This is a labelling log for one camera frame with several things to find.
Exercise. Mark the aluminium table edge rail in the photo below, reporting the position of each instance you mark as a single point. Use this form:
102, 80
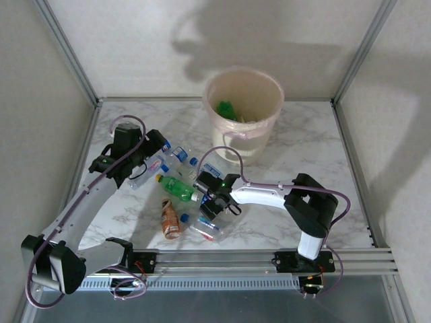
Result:
151, 99
88, 134
352, 151

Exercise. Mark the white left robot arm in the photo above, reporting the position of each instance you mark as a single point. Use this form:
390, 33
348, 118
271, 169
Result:
84, 205

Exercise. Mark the slim clear bottle pink label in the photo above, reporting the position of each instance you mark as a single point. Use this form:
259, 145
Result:
153, 165

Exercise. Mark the small circuit board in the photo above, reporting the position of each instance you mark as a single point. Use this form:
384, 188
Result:
313, 285
133, 284

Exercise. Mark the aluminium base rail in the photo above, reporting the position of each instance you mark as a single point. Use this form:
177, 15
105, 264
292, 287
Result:
219, 262

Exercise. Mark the large clear bottle blue label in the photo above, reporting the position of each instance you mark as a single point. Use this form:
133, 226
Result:
210, 169

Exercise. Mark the beige plastic bin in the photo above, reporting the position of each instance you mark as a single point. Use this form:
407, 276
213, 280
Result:
252, 143

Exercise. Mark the green bottle yellow cap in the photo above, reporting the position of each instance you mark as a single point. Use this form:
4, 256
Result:
178, 188
226, 110

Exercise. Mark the aluminium frame post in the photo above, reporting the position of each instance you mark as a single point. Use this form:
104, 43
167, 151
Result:
363, 50
68, 54

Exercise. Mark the clear bottle red label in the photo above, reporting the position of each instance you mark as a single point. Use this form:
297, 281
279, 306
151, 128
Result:
210, 232

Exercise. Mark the brown drink bottle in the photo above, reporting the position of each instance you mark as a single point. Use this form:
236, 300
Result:
170, 220

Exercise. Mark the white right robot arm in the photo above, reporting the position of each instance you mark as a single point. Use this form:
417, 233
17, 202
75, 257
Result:
262, 196

